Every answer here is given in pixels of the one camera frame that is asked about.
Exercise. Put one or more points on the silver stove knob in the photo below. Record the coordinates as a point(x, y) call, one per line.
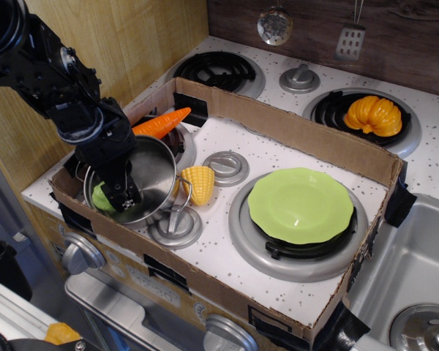
point(177, 230)
point(230, 168)
point(300, 80)

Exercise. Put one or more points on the left oven front knob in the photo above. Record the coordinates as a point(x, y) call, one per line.
point(80, 255)

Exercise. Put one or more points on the hanging metal skimmer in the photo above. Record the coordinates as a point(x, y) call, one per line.
point(275, 25)

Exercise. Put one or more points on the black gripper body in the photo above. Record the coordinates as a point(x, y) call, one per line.
point(108, 152)

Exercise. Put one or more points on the silver oven door handle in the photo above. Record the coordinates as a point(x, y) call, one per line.
point(123, 317)

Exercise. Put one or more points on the silver metal pot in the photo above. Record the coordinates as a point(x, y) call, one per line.
point(155, 176)

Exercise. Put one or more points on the yellow toy on floor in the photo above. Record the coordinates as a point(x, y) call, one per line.
point(60, 333)

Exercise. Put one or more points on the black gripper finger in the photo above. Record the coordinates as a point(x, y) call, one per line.
point(116, 199)

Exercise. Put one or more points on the silver back stove knob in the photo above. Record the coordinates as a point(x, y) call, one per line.
point(300, 80)

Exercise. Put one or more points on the silver sink drain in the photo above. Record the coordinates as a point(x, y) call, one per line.
point(415, 328)

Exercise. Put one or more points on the yellow toy corn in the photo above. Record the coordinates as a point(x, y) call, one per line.
point(197, 183)

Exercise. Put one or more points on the front right stove burner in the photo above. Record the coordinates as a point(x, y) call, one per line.
point(290, 262)

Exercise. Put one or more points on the silver front stove knob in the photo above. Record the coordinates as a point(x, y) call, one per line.
point(177, 230)

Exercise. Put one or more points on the brown cardboard fence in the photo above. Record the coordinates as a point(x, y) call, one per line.
point(180, 288)

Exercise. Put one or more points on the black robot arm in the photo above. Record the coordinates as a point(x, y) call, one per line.
point(53, 81)

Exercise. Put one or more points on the stove burner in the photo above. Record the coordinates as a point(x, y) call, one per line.
point(182, 145)
point(330, 109)
point(228, 71)
point(290, 262)

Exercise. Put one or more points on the front left stove burner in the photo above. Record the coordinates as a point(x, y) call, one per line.
point(182, 145)

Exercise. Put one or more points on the green plastic plate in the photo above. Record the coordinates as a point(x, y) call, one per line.
point(300, 206)

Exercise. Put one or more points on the silver sink basin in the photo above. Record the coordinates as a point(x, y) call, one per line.
point(403, 271)

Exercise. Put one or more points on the orange toy carrot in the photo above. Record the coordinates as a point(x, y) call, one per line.
point(160, 126)

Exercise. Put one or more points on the orange toy pumpkin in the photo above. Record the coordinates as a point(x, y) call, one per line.
point(372, 114)

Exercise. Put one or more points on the silver centre stove knob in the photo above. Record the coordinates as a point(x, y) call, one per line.
point(230, 168)

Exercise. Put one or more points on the right oven front knob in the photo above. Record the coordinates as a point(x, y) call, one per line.
point(228, 334)

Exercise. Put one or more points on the oven knob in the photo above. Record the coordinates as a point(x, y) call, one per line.
point(80, 255)
point(228, 334)

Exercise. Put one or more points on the back right stove burner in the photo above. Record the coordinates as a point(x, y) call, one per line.
point(330, 109)

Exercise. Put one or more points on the green toy broccoli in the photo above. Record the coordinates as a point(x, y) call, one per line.
point(99, 199)

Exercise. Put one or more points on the hanging metal spatula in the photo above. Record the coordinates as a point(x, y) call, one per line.
point(351, 37)

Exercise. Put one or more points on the back left stove burner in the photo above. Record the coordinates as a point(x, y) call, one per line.
point(228, 71)

